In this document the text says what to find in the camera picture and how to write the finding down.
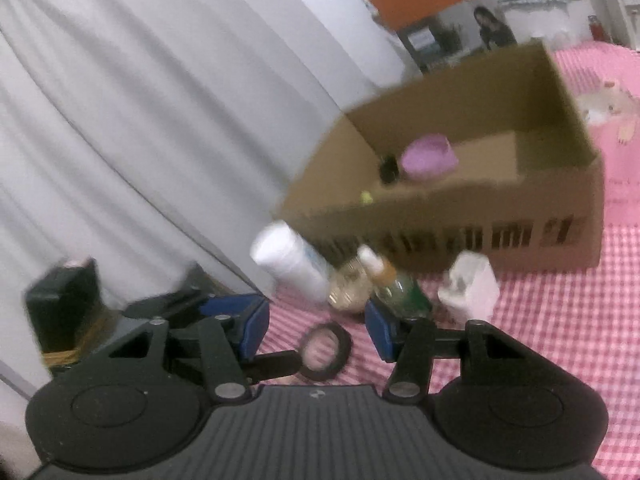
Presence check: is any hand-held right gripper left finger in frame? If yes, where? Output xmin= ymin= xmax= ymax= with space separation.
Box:
xmin=107 ymin=299 xmax=273 ymax=403

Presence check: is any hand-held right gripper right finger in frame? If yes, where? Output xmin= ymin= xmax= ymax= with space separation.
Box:
xmin=364 ymin=299 xmax=526 ymax=405

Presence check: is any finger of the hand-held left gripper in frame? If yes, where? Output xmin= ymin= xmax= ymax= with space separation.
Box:
xmin=242 ymin=351 xmax=303 ymax=381
xmin=197 ymin=292 xmax=241 ymax=318

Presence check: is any black tape roll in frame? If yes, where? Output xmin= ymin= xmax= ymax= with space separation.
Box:
xmin=298 ymin=323 xmax=353 ymax=382

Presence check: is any green glass dropper bottle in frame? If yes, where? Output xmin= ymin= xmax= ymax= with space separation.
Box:
xmin=357 ymin=245 xmax=433 ymax=318

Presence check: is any dark jar with gold lid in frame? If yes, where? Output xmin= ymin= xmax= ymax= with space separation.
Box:
xmin=327 ymin=257 xmax=376 ymax=313

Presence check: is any white plastic bottle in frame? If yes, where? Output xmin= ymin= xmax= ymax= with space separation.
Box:
xmin=250 ymin=221 xmax=333 ymax=303

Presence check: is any white charger plug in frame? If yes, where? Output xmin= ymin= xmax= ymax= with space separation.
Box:
xmin=437 ymin=251 xmax=501 ymax=323

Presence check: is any black oval case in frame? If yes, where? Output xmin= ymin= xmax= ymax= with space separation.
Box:
xmin=379 ymin=155 xmax=401 ymax=184

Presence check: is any purple plastic lid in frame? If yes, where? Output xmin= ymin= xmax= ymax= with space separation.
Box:
xmin=400 ymin=134 xmax=460 ymax=181

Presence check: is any brown cardboard box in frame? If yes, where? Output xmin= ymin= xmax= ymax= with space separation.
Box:
xmin=272 ymin=40 xmax=606 ymax=273

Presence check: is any white curtain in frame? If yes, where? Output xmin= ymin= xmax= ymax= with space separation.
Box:
xmin=0 ymin=0 xmax=416 ymax=396

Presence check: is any dark printed appliance box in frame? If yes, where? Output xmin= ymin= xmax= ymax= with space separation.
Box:
xmin=397 ymin=0 xmax=518 ymax=73

